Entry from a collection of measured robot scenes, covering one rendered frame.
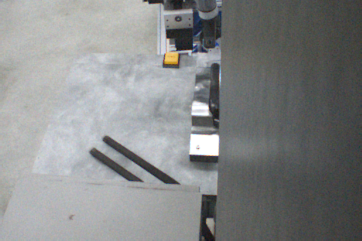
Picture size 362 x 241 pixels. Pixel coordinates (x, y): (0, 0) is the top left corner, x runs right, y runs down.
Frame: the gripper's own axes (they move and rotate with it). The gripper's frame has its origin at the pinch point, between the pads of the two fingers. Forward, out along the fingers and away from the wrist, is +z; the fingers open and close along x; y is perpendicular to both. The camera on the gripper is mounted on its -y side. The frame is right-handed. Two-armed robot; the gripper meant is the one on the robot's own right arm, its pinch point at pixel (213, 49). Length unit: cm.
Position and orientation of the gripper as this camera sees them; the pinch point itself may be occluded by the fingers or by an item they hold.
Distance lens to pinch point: 143.5
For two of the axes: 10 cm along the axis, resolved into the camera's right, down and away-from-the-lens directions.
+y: 0.7, -8.8, 4.7
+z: 1.8, 4.7, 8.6
